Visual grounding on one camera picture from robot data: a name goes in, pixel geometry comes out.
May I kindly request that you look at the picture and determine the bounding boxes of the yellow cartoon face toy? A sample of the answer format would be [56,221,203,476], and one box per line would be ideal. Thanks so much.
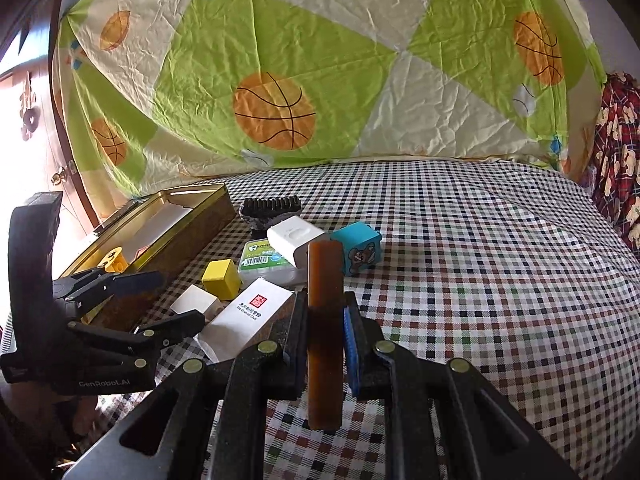
[99,246,129,273]

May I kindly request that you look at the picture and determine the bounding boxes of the white moon print cube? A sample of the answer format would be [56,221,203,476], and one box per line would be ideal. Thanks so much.
[170,285,224,322]

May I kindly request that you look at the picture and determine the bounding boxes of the white red-logo paper box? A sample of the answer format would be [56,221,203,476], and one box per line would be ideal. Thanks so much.
[195,278,294,363]

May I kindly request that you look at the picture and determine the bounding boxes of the brown rectangular seal stone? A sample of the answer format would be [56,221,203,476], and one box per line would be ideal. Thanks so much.
[307,240,345,431]

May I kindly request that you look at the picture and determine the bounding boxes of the teal bear print cube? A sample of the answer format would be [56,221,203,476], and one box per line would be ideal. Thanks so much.
[330,221,382,276]

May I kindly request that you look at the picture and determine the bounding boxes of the yellow cube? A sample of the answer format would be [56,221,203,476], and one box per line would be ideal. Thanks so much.
[201,259,241,301]

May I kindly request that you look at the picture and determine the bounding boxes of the white USB charger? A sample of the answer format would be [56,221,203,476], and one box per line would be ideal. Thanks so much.
[267,216,328,269]

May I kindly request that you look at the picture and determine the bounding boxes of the green dental floss box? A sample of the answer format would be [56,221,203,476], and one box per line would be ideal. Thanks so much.
[238,238,307,288]

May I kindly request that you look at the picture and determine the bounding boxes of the black hair claw clip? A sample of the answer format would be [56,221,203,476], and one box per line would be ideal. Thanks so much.
[239,195,302,240]

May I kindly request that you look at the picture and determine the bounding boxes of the person's left hand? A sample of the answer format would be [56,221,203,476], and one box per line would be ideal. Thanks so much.
[1,382,98,448]

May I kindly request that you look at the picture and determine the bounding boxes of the gold metal tin box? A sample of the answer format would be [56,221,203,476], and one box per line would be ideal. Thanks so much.
[61,183,235,330]

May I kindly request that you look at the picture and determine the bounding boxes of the brass door knob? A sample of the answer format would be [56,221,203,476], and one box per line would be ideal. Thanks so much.
[50,166,75,186]

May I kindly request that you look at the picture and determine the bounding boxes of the wooden door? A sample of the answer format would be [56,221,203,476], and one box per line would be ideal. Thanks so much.
[1,0,98,237]

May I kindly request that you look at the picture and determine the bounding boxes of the checkered tablecloth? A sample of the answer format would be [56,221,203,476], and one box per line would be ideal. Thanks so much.
[0,158,640,480]

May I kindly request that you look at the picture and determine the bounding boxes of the basketball print bedsheet backdrop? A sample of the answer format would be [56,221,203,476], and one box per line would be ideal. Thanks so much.
[53,0,604,207]

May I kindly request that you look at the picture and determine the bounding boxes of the red floral cloth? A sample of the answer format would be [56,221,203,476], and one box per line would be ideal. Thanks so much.
[591,73,640,254]

